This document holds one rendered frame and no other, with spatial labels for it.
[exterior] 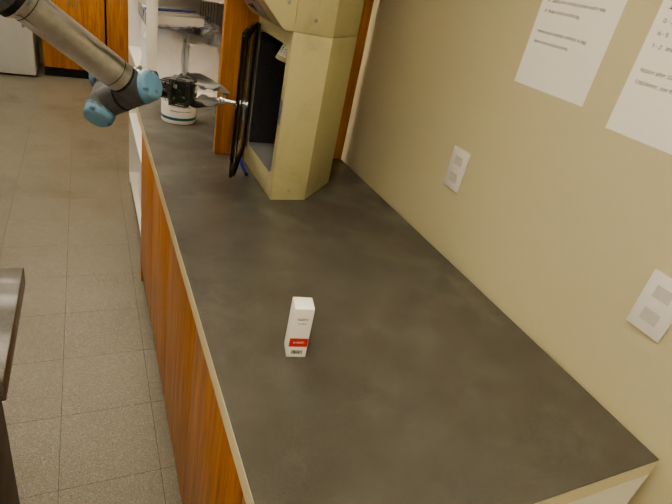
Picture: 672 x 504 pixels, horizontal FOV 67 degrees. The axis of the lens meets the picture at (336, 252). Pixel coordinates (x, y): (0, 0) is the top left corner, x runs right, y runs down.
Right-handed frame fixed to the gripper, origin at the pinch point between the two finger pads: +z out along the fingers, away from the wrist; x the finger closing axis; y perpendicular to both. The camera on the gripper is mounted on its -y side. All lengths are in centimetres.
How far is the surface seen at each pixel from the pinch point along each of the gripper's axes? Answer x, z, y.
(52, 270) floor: -120, -89, -72
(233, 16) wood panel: 18.4, -3.1, -24.0
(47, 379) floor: -120, -58, 0
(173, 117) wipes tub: -23, -26, -47
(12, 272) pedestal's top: -26, -28, 62
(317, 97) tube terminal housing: 5.3, 25.8, 4.2
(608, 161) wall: 15, 82, 54
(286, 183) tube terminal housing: -20.6, 21.0, 6.1
